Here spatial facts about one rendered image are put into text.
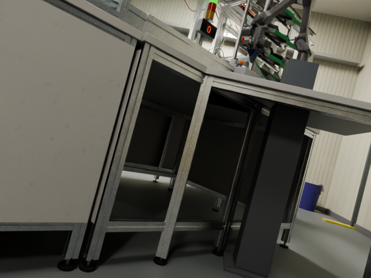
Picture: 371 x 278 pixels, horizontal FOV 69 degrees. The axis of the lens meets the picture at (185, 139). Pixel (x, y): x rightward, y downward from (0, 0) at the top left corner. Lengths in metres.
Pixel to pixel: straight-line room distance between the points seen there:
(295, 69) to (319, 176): 4.06
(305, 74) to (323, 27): 4.44
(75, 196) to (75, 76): 0.39
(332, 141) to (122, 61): 4.80
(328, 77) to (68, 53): 5.07
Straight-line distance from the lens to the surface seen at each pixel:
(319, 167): 5.39
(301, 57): 1.53
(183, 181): 1.16
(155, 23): 1.15
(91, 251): 1.08
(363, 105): 1.27
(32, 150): 0.91
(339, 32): 5.94
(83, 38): 0.94
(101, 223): 1.05
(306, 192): 4.89
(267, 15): 1.71
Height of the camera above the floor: 0.52
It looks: 1 degrees up
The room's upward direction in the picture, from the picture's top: 15 degrees clockwise
